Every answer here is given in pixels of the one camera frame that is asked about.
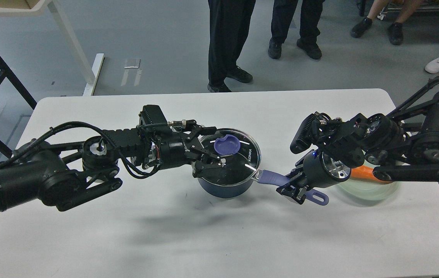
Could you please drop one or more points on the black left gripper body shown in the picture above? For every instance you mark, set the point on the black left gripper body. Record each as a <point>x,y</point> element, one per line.
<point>172,149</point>

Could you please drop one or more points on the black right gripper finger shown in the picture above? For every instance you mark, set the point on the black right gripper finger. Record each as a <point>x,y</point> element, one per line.
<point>295,191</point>
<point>297,176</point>

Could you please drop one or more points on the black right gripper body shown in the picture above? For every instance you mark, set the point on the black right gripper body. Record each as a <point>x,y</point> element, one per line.
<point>318,170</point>

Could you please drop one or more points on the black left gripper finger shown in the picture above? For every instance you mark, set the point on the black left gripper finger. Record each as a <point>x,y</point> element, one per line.
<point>189,130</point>
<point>204,161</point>

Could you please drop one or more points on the blue saucepan with handle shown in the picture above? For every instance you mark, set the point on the blue saucepan with handle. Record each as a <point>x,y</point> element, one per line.
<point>261,176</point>

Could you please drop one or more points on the glass pot lid blue knob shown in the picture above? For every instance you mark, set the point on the glass pot lid blue knob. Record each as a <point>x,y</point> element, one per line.
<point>243,156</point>

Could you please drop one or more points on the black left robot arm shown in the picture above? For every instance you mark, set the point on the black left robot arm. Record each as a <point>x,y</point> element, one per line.
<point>76,162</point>

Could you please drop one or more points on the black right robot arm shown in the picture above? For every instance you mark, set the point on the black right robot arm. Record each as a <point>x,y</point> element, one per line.
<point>403,145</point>

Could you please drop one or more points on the orange toy carrot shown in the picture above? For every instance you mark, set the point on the orange toy carrot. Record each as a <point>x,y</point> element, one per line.
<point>365,174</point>

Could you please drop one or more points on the pale green plate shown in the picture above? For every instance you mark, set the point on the pale green plate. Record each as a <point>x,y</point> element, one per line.
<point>369,191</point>

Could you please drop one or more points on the white desk with leg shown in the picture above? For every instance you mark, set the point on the white desk with leg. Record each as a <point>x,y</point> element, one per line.
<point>26,8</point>

